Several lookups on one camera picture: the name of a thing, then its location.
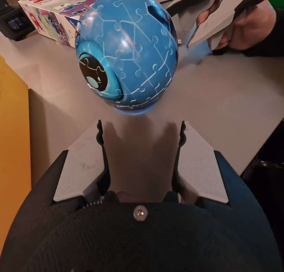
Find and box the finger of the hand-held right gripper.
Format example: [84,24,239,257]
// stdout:
[187,0,256,49]
[165,0,217,20]

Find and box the printed puzzle box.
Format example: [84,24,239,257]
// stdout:
[18,0,107,49]

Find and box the person's right hand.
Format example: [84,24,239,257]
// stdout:
[218,0,277,52]

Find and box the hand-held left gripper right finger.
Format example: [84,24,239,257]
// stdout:
[171,121,229,204]

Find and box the black electronic device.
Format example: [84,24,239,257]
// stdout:
[0,0,36,41]

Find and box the yellow plastic bin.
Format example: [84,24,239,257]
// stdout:
[0,55,32,244]

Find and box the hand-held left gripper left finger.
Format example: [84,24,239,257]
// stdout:
[53,120,110,202]

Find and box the person's right forearm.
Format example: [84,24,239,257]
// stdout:
[212,7,284,58]

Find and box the blue puzzle ball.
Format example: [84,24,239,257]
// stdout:
[75,0,179,110]

